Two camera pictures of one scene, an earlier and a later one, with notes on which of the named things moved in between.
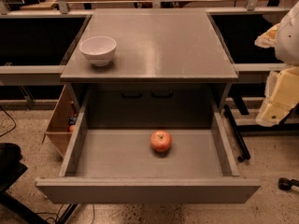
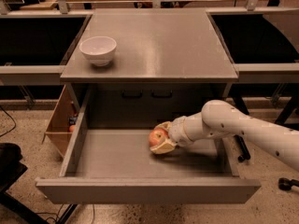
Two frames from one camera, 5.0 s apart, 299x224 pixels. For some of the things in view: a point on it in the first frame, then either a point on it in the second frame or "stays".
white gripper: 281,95 -> 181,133
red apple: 160,143 stays
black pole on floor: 241,144 stays
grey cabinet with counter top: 169,65 stays
